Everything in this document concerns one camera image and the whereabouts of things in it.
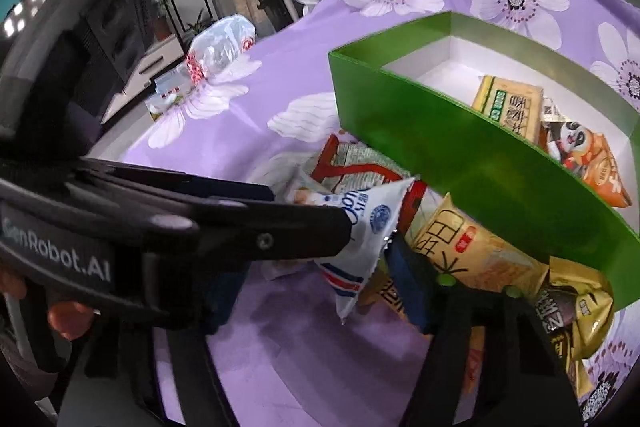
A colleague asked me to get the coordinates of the white green small packet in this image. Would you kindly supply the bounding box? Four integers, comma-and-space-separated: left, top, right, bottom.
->
146, 72, 193, 120

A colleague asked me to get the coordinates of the green cardboard box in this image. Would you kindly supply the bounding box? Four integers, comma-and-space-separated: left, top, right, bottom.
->
327, 11, 640, 313

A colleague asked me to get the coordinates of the potted plant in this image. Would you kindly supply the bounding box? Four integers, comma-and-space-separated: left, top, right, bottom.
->
186, 8, 217, 38
149, 0, 174, 40

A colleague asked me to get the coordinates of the yellow green snack packet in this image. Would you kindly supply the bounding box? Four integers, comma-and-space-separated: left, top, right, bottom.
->
471, 76, 545, 138

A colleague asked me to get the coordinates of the red white snack packet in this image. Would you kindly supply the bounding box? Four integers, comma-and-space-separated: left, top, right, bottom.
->
310, 132, 428, 228

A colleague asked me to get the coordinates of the person's left hand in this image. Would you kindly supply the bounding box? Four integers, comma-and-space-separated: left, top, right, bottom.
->
0, 269, 96, 341

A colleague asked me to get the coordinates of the purple floral tablecloth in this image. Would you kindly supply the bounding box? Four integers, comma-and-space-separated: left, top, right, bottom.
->
87, 0, 640, 427

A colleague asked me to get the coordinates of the white television cabinet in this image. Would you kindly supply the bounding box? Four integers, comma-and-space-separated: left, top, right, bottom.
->
100, 34, 185, 122

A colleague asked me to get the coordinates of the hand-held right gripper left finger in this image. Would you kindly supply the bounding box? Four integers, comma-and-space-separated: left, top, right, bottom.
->
60, 264, 247, 427

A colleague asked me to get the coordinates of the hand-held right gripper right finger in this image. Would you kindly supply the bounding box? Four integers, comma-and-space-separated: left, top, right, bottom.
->
387, 239, 583, 427

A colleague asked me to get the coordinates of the orange panda snack packet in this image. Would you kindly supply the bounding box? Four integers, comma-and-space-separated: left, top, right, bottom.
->
537, 117, 633, 208

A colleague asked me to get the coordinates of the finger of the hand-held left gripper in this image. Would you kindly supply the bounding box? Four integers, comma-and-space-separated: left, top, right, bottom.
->
75, 157, 277, 204
142, 197, 354, 269

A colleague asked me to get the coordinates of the clear plastic bag red print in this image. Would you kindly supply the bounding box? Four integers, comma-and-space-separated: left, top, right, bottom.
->
186, 14, 257, 84

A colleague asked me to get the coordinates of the gold dark snack packet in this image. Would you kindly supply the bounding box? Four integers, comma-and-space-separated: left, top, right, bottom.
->
532, 257, 616, 400

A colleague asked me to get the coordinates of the white blue snack packet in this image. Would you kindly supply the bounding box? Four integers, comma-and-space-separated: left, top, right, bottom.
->
272, 177, 418, 325

